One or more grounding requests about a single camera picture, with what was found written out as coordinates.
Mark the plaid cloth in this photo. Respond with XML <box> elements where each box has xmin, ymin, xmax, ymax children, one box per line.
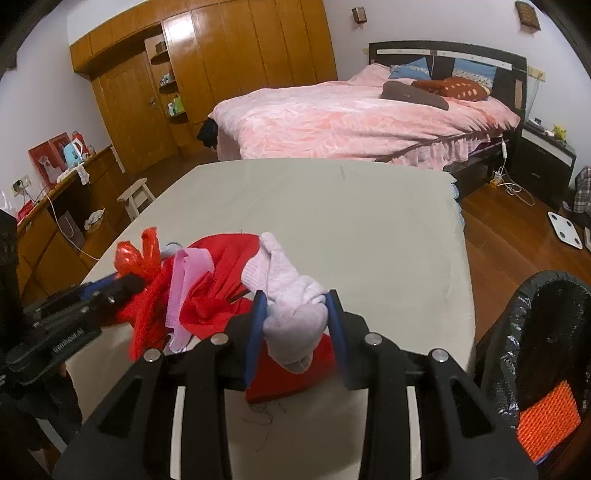
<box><xmin>573</xmin><ymin>166</ymin><xmax>591</xmax><ymax>214</ymax></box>

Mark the red felt cloth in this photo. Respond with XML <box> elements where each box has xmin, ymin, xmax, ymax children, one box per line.
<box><xmin>245</xmin><ymin>332</ymin><xmax>338</xmax><ymax>403</ymax></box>

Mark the pink paper sheet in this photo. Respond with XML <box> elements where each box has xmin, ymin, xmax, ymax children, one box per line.
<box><xmin>166</xmin><ymin>247</ymin><xmax>215</xmax><ymax>352</ymax></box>

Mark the beige tablecloth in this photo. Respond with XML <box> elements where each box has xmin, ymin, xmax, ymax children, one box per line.
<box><xmin>78</xmin><ymin>158</ymin><xmax>476</xmax><ymax>480</ymax></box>

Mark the pink bed blanket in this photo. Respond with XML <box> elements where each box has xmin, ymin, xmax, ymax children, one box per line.
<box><xmin>209</xmin><ymin>64</ymin><xmax>522</xmax><ymax>168</ymax></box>

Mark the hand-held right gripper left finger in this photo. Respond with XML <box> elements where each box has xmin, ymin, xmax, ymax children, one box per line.
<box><xmin>55</xmin><ymin>290</ymin><xmax>269</xmax><ymax>480</ymax></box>

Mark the red plastic bag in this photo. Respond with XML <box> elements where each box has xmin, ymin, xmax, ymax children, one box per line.
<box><xmin>115</xmin><ymin>227</ymin><xmax>162</xmax><ymax>280</ymax></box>

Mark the light blue kettle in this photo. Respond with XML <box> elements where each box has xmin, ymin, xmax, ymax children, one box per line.
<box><xmin>62</xmin><ymin>141</ymin><xmax>88</xmax><ymax>168</ymax></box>

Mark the orange foam net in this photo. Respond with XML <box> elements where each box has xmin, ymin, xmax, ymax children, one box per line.
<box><xmin>516</xmin><ymin>381</ymin><xmax>581</xmax><ymax>462</ymax></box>

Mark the black-bagged waste bin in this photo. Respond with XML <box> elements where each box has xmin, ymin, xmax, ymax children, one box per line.
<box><xmin>475</xmin><ymin>270</ymin><xmax>591</xmax><ymax>467</ymax></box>

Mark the brown cushion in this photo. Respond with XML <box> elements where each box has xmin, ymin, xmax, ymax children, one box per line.
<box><xmin>381</xmin><ymin>80</ymin><xmax>450</xmax><ymax>110</ymax></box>

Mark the small wooden stool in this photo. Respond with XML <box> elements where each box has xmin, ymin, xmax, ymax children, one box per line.
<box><xmin>116</xmin><ymin>178</ymin><xmax>157</xmax><ymax>221</ymax></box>

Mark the red picture frame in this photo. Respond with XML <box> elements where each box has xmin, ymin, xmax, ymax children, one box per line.
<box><xmin>28</xmin><ymin>133</ymin><xmax>72</xmax><ymax>190</ymax></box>

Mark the light blue quilted cloth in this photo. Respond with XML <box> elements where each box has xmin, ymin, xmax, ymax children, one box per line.
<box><xmin>445</xmin><ymin>178</ymin><xmax>465</xmax><ymax>227</ymax></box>

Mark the white sock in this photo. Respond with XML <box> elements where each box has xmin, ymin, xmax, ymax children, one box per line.
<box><xmin>240</xmin><ymin>232</ymin><xmax>329</xmax><ymax>376</ymax></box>

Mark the blue pillow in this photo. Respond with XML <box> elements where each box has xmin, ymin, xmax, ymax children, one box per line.
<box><xmin>389</xmin><ymin>56</ymin><xmax>430</xmax><ymax>80</ymax></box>
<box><xmin>451</xmin><ymin>58</ymin><xmax>498</xmax><ymax>86</ymax></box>

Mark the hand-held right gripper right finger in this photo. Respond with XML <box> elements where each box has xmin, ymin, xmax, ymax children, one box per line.
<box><xmin>325</xmin><ymin>290</ymin><xmax>539</xmax><ymax>480</ymax></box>

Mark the wooden sideboard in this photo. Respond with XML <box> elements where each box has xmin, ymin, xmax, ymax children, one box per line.
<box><xmin>14</xmin><ymin>144</ymin><xmax>130</xmax><ymax>296</ymax></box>

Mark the white body scale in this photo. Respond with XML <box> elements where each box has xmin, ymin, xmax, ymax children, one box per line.
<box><xmin>547</xmin><ymin>210</ymin><xmax>585</xmax><ymax>250</ymax></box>

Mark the wooden wardrobe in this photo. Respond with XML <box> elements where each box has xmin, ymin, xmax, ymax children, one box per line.
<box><xmin>69</xmin><ymin>0</ymin><xmax>339</xmax><ymax>176</ymax></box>

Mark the red mesh bag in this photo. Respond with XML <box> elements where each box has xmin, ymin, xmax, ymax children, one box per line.
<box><xmin>115</xmin><ymin>272</ymin><xmax>185</xmax><ymax>361</ymax></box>

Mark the white cable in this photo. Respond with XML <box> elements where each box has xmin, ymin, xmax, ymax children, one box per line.
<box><xmin>499</xmin><ymin>138</ymin><xmax>536</xmax><ymax>206</ymax></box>

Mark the black cloth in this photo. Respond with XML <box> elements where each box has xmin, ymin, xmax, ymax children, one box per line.
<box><xmin>196</xmin><ymin>117</ymin><xmax>220</xmax><ymax>151</ymax></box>

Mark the dark nightstand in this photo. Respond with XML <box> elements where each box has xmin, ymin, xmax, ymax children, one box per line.
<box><xmin>510</xmin><ymin>119</ymin><xmax>578</xmax><ymax>208</ymax></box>

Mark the brown dotted pillow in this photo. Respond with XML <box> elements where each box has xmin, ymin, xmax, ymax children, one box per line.
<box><xmin>411</xmin><ymin>76</ymin><xmax>491</xmax><ymax>101</ymax></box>

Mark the large wall lamp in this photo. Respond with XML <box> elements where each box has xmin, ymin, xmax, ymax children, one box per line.
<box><xmin>514</xmin><ymin>0</ymin><xmax>542</xmax><ymax>32</ymax></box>

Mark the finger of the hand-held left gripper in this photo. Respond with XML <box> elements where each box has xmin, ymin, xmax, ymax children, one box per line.
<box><xmin>23</xmin><ymin>272</ymin><xmax>148</xmax><ymax>333</ymax></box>
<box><xmin>76</xmin><ymin>272</ymin><xmax>122</xmax><ymax>301</ymax></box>

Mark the dark wooden bed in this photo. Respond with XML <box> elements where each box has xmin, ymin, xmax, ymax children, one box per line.
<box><xmin>198</xmin><ymin>41</ymin><xmax>528</xmax><ymax>199</ymax></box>

